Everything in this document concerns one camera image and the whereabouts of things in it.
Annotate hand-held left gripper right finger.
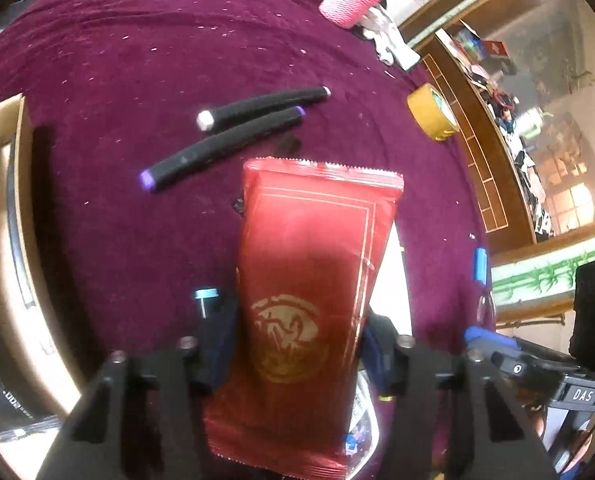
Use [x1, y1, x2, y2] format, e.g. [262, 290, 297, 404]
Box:
[362, 310, 561, 480]

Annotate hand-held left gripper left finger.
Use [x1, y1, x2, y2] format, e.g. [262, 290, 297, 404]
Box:
[35, 290, 241, 480]

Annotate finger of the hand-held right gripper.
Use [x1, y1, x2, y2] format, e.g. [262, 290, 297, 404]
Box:
[465, 326, 521, 356]

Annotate red foil packet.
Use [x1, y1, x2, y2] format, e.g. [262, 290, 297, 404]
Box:
[205, 156, 405, 478]

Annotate black marker purple cap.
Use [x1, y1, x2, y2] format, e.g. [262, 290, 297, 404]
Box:
[140, 106, 307, 193]

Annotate black marker blue cap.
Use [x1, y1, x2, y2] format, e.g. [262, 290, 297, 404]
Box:
[194, 287, 223, 321]

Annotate white foam block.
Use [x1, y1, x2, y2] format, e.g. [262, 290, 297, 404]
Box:
[370, 225, 412, 336]

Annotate wooden cabinet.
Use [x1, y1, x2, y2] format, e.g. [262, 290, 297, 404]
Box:
[397, 0, 595, 331]

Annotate black foil packet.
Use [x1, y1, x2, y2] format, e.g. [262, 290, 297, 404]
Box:
[0, 350, 61, 438]

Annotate yellow tape roll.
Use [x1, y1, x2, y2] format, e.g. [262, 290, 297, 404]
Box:
[406, 83, 459, 142]

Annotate black marker white cap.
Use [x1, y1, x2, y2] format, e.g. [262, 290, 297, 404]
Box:
[196, 86, 331, 132]

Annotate white gloves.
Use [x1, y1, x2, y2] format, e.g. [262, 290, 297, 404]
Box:
[360, 5, 421, 71]

